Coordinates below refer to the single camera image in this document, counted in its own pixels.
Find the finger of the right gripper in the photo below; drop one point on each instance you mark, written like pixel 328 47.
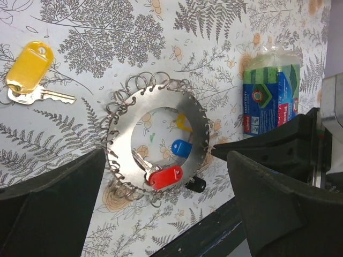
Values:
pixel 297 148

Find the floral table mat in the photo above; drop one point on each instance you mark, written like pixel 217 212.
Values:
pixel 103 46

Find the green sponge pack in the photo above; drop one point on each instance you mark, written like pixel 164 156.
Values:
pixel 271 84

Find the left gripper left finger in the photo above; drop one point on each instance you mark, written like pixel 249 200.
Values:
pixel 49 215

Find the key with blue tag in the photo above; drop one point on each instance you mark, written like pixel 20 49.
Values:
pixel 181 148

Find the key with black tag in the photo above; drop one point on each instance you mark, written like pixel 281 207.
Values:
pixel 196 184

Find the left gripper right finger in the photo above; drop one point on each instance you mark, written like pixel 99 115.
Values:
pixel 283 216

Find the key with red tag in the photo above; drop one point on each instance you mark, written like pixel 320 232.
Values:
pixel 156 176

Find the small yellow tag key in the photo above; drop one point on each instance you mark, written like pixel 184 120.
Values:
pixel 180 123

